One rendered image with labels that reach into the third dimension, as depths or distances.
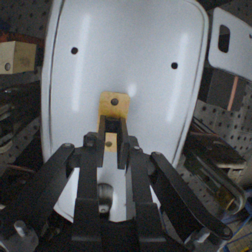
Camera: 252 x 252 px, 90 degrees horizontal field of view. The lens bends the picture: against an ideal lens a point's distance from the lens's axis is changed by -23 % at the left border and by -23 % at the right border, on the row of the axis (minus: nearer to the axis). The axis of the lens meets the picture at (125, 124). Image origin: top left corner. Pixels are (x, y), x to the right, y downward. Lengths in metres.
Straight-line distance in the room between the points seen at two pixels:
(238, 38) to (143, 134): 0.22
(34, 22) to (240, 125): 0.90
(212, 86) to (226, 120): 0.44
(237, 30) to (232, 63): 0.06
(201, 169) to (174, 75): 0.15
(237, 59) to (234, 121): 0.49
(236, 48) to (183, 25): 0.10
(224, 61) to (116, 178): 0.25
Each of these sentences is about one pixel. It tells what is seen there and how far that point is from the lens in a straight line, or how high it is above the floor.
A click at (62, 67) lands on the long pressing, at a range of 0.22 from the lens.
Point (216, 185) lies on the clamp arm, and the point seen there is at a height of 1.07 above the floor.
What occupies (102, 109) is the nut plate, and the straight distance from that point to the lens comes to 0.21.
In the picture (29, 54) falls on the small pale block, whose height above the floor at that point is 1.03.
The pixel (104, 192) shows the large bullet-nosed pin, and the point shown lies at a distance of 0.26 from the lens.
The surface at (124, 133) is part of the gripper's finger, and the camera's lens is 0.16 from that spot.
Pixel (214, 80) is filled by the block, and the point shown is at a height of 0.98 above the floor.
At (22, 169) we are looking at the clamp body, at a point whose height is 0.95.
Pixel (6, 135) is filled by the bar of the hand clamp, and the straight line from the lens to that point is 0.21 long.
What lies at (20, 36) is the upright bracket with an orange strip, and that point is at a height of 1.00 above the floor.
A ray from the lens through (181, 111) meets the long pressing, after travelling 0.24.
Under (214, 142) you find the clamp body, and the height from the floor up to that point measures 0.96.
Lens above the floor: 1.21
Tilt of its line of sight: 68 degrees down
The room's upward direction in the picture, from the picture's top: 169 degrees clockwise
